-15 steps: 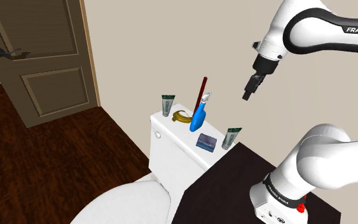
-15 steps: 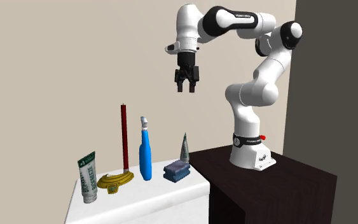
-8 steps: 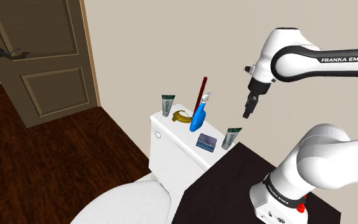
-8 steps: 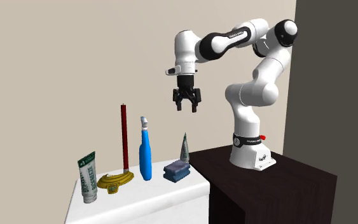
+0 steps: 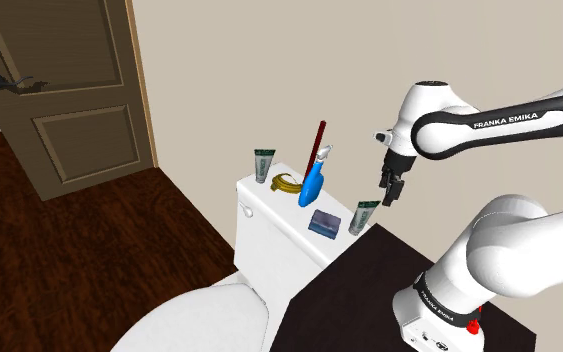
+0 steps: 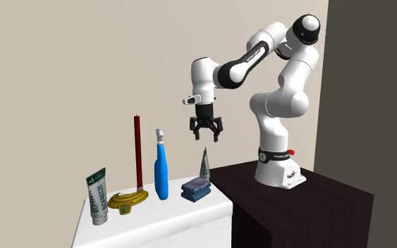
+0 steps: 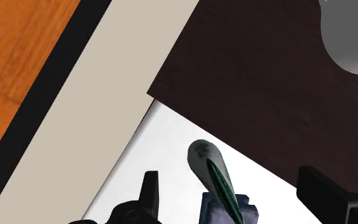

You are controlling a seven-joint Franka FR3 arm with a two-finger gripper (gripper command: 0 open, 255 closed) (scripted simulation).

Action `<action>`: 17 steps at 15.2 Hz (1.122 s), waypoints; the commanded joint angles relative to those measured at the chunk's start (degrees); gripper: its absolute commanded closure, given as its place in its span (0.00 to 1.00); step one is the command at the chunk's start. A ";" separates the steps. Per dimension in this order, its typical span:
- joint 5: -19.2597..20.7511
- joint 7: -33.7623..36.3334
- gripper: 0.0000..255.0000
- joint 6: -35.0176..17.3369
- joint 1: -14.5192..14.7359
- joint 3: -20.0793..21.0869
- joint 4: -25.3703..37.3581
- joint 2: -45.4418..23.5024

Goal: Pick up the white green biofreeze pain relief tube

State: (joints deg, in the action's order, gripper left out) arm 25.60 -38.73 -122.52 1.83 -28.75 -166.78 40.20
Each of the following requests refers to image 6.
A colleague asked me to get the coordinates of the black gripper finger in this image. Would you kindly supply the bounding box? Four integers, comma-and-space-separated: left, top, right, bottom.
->
189, 116, 202, 141
209, 116, 224, 143

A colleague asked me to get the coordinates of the white toilet tank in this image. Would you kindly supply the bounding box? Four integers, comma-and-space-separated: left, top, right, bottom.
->
71, 175, 234, 248

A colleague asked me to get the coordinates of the red and yellow plunger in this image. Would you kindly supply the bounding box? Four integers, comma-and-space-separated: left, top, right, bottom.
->
107, 114, 149, 216

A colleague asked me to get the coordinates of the small green white tube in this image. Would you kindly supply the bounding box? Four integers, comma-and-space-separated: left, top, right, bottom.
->
199, 146, 212, 182

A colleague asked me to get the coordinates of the blue spray bottle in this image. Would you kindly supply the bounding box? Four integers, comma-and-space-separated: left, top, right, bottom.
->
154, 128, 169, 201

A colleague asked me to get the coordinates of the dark brown robot stand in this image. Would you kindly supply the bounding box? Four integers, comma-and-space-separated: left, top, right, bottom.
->
208, 159, 375, 248

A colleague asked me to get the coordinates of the blue folded sponge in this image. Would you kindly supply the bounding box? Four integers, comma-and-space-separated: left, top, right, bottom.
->
181, 176, 212, 203

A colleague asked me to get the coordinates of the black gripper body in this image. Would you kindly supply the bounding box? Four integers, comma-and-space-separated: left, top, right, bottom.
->
194, 104, 216, 130

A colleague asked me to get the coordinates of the green and white tube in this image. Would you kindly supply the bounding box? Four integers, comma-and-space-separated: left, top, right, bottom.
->
85, 167, 109, 226

